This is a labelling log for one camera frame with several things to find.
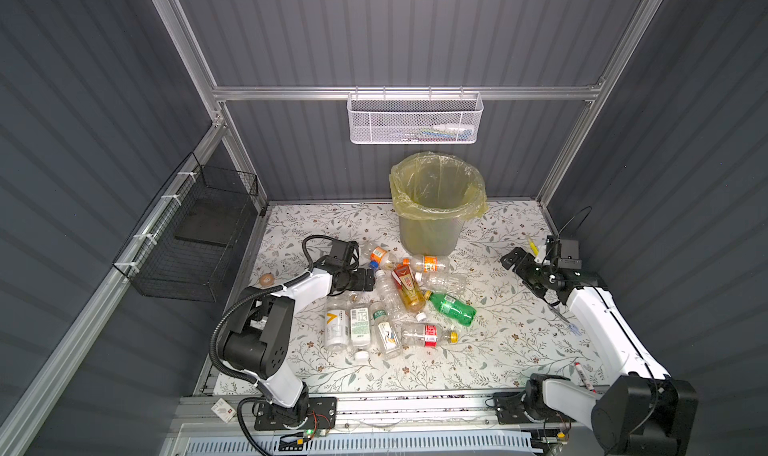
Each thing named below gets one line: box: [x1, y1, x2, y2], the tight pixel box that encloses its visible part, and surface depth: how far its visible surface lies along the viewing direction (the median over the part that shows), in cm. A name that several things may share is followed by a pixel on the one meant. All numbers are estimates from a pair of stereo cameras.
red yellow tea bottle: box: [391, 258, 427, 313], surface depth 92 cm
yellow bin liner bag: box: [389, 152, 488, 221], surface depth 96 cm
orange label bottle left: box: [369, 246, 387, 264], surface depth 101 cm
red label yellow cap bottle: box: [400, 323, 459, 349], surface depth 86 cm
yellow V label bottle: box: [324, 295, 350, 355], surface depth 85 cm
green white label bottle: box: [349, 302, 372, 362], surface depth 86 cm
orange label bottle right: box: [416, 256, 446, 273], surface depth 98 cm
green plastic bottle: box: [424, 290, 477, 327], surface depth 88 cm
